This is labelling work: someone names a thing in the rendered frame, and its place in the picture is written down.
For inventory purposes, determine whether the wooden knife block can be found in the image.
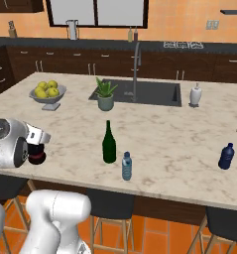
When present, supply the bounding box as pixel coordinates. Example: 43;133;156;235
7;20;18;39

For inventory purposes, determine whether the small clear plastic bottle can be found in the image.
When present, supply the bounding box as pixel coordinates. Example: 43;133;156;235
121;151;133;182

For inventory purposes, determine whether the dark wall shelf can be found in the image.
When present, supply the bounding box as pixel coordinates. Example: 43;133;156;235
219;9;237;16

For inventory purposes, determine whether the dark wood wall cupboard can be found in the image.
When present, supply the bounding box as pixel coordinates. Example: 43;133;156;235
0;0;45;15

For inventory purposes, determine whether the black framed window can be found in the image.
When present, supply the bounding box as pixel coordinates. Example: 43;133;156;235
45;0;150;30

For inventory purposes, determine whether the grey metal tap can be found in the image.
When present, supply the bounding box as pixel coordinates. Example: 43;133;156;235
124;42;143;103

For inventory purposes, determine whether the grey fruit bowl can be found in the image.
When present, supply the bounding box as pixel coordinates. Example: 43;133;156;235
28;84;67;112

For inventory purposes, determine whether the silver jug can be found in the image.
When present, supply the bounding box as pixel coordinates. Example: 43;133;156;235
65;19;80;41

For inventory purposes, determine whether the white wire dish rack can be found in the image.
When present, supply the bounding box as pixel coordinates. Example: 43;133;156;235
163;41;204;51

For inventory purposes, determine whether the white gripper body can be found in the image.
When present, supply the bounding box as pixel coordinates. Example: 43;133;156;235
35;127;53;146

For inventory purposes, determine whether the grey wall socket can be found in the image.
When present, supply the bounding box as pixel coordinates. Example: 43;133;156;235
205;19;220;31

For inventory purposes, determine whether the dark blue plastic bottle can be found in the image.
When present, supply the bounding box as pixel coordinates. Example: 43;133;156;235
217;142;236;171

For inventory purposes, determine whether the dark wood drawer unit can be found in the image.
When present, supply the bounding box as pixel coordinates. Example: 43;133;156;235
0;45;16;100

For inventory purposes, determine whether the dark wood cupboard run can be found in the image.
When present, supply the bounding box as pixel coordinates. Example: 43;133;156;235
5;45;237;84

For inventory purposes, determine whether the green plant in grey pot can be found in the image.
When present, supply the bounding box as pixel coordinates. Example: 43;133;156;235
95;76;119;112

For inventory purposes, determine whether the black seat wooden stool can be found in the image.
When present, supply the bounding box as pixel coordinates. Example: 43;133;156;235
185;205;237;254
0;172;38;254
85;188;137;254

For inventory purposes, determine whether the dark green glass bottle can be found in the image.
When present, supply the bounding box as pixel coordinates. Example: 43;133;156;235
102;119;118;165

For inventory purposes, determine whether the dark grey sink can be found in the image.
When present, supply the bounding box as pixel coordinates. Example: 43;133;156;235
87;78;183;108

